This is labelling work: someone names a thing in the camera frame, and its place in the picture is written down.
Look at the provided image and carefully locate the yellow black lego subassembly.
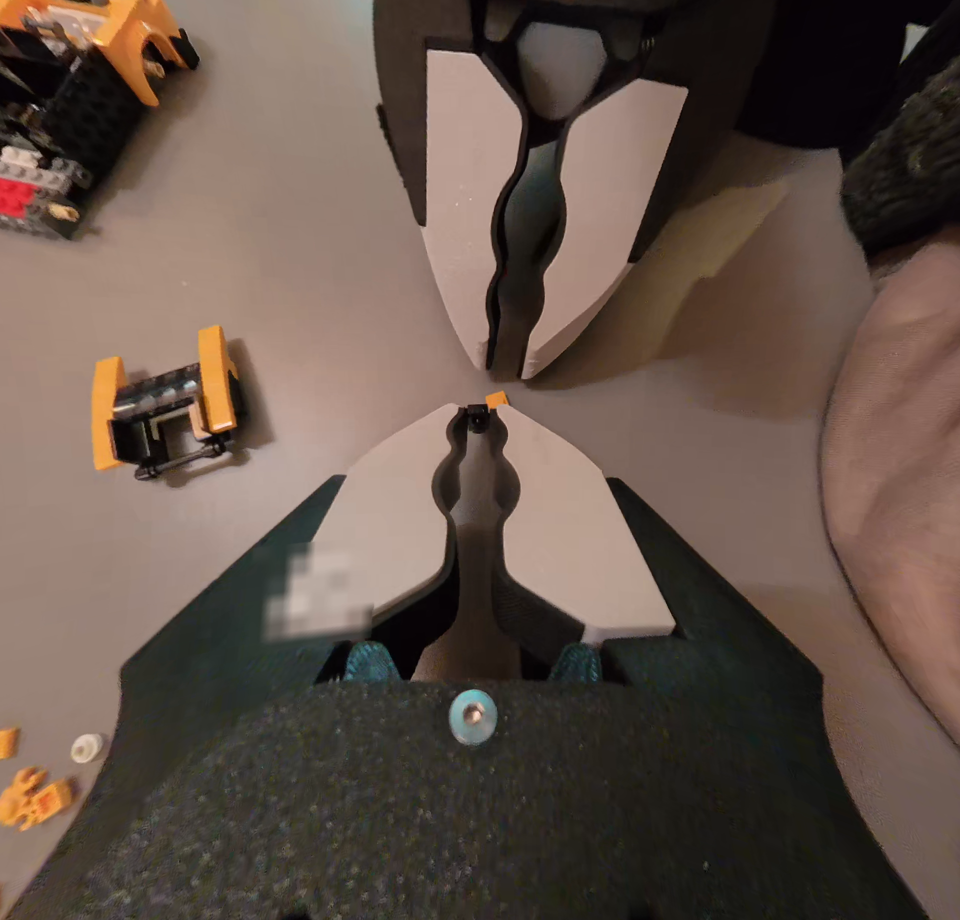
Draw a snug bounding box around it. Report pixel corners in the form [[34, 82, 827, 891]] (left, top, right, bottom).
[[90, 325, 249, 482]]

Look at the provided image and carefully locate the partly built lego car chassis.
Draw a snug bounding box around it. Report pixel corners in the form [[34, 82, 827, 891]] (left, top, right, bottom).
[[0, 0, 201, 242]]

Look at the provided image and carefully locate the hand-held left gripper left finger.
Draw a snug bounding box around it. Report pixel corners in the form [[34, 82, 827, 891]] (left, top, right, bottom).
[[311, 402, 464, 628]]

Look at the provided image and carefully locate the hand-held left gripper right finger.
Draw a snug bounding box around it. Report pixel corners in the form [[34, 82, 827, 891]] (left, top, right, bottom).
[[487, 402, 681, 647]]

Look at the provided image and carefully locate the orange lego claw piece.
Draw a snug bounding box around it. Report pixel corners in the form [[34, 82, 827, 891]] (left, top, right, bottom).
[[0, 766, 50, 823]]

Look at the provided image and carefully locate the dark fleece jacket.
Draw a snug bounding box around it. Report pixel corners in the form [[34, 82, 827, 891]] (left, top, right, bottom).
[[840, 53, 960, 257]]

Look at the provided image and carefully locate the person's right forearm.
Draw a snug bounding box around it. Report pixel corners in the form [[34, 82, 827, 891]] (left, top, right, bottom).
[[738, 0, 960, 152]]

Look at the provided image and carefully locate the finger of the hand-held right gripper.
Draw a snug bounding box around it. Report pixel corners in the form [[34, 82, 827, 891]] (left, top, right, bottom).
[[420, 48, 525, 372], [517, 78, 690, 381]]

